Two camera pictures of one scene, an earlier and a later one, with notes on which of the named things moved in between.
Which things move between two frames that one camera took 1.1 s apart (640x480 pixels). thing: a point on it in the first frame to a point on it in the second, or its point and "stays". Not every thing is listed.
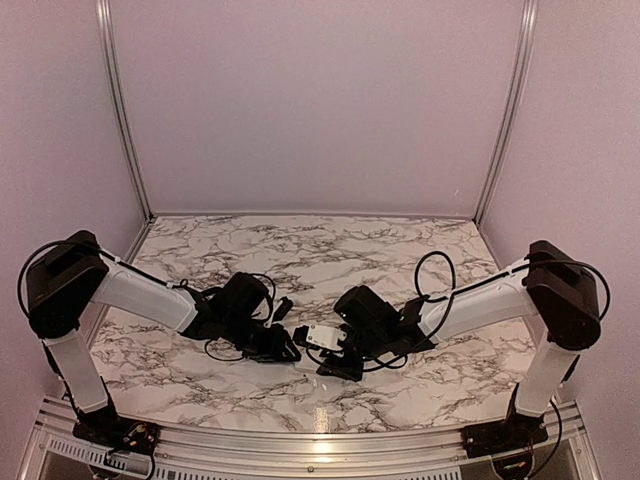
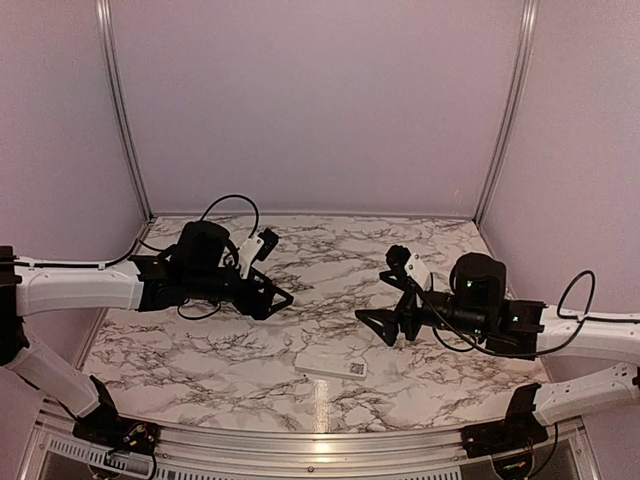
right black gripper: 337,369 to 389,317
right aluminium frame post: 528,30 stays
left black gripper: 272,351 to 260,308
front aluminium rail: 197,453 stays
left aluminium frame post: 121,106 stays
